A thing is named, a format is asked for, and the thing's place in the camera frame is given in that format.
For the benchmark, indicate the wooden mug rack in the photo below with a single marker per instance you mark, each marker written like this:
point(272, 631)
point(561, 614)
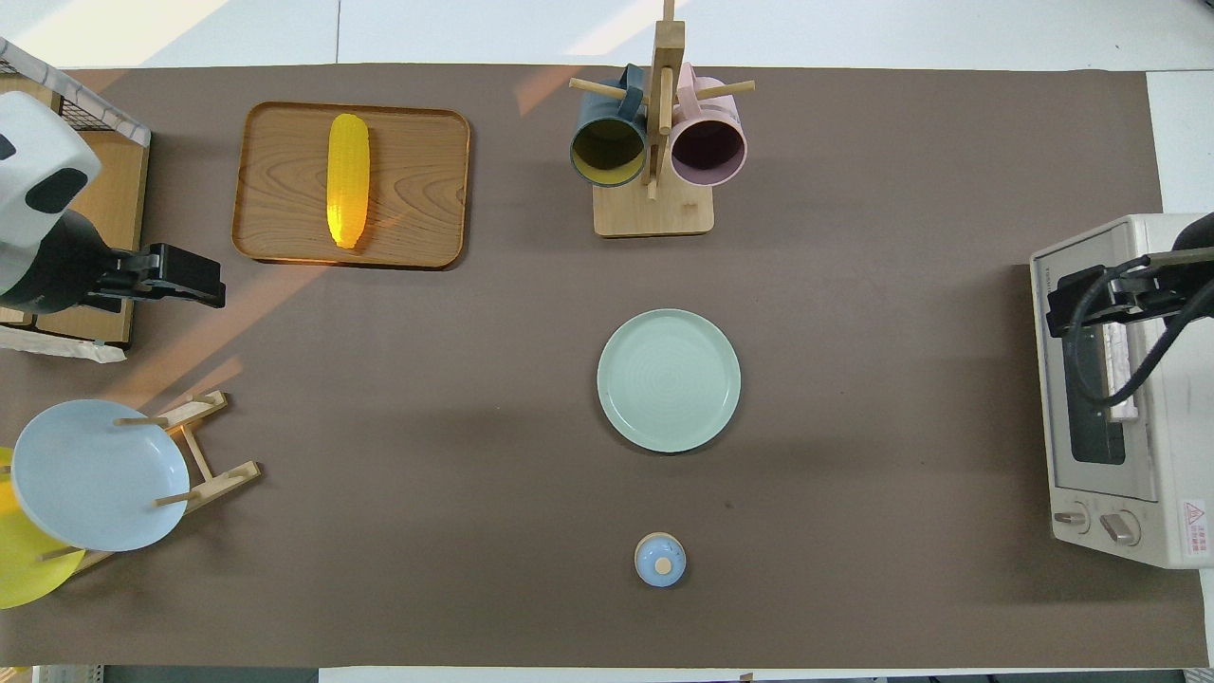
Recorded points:
point(654, 213)

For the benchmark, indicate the beige toaster oven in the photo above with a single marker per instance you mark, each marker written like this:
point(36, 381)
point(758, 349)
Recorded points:
point(1186, 427)

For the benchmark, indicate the silver oven knob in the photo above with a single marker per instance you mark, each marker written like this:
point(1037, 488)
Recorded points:
point(1072, 517)
point(1120, 527)

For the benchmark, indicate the light blue plate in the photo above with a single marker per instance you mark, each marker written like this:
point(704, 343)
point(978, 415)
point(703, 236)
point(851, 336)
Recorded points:
point(95, 474)

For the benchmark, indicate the wooden plate rack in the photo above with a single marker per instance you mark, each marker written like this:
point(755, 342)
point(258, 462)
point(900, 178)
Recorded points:
point(223, 479)

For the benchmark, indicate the yellow corn cob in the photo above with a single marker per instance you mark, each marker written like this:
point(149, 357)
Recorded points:
point(348, 180)

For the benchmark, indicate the glass oven door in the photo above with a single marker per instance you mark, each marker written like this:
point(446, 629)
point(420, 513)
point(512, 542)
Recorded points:
point(1091, 446)

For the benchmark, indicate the pink mug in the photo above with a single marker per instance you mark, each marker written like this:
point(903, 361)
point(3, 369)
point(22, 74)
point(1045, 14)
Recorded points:
point(709, 152)

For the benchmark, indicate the rectangular wooden tray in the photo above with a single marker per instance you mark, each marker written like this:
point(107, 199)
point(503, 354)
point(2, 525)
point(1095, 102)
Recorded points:
point(417, 190)

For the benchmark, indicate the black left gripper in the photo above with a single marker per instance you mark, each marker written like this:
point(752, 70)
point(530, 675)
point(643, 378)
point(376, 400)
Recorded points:
point(175, 267)

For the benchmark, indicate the small blue call bell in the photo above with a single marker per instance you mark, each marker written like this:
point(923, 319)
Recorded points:
point(660, 562)

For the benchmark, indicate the brown table mat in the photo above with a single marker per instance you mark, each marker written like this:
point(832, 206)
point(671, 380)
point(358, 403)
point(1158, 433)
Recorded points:
point(854, 379)

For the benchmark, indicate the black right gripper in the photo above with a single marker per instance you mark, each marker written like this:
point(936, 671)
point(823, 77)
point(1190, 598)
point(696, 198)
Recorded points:
point(1138, 289)

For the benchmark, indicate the yellow plate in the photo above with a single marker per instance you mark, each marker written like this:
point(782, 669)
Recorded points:
point(24, 569)

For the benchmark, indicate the pale green plate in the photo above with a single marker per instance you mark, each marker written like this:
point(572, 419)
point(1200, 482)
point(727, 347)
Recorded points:
point(669, 379)

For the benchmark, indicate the dark blue mug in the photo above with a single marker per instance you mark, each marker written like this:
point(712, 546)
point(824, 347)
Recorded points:
point(607, 152)

